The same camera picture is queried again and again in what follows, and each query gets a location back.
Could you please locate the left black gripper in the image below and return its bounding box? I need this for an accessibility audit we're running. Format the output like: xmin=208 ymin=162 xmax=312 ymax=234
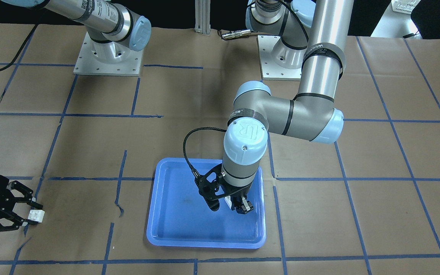
xmin=195 ymin=164 xmax=254 ymax=214

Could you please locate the white block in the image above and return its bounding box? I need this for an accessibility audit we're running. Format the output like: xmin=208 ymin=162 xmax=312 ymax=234
xmin=28 ymin=209 xmax=45 ymax=223
xmin=224 ymin=196 xmax=234 ymax=210

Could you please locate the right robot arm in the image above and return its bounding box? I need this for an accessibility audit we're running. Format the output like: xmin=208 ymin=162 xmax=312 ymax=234
xmin=0 ymin=0 xmax=152 ymax=232

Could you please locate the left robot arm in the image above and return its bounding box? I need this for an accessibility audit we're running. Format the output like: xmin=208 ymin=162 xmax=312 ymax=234
xmin=189 ymin=0 xmax=353 ymax=214

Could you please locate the blue plastic tray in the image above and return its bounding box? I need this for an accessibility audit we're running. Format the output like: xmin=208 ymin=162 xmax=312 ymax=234
xmin=146 ymin=158 xmax=267 ymax=249

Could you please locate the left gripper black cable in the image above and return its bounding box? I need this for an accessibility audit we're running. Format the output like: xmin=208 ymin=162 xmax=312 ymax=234
xmin=183 ymin=127 xmax=228 ymax=180

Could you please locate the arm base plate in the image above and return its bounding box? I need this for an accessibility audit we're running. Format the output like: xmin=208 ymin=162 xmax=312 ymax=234
xmin=258 ymin=35 xmax=309 ymax=81
xmin=73 ymin=33 xmax=143 ymax=77

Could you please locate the metal cable connector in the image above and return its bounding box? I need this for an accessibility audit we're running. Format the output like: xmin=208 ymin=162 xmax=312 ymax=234
xmin=218 ymin=29 xmax=251 ymax=40

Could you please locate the rear aluminium frame post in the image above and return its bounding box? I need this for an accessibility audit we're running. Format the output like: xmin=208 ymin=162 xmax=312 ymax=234
xmin=194 ymin=0 xmax=211 ymax=36

